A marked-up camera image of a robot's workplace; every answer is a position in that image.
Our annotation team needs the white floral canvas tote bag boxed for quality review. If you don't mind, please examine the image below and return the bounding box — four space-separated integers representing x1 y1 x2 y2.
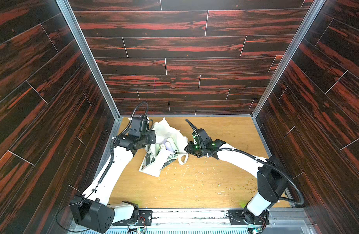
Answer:
139 118 189 177

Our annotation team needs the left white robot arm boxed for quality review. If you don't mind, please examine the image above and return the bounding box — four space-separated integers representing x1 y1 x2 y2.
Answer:
69 130 156 234

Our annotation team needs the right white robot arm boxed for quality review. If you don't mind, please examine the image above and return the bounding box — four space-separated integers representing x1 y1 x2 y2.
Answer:
185 119 305 225

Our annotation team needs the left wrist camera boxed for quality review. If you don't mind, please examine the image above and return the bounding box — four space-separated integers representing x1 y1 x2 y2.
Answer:
129 115 150 132

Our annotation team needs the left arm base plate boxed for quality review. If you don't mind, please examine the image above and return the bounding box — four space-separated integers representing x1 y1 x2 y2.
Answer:
112 209 153 227

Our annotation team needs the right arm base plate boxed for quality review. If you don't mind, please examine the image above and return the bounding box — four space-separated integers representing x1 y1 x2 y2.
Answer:
226 209 270 226

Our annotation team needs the aluminium front rail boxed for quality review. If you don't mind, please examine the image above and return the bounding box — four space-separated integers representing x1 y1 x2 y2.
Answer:
67 208 317 234

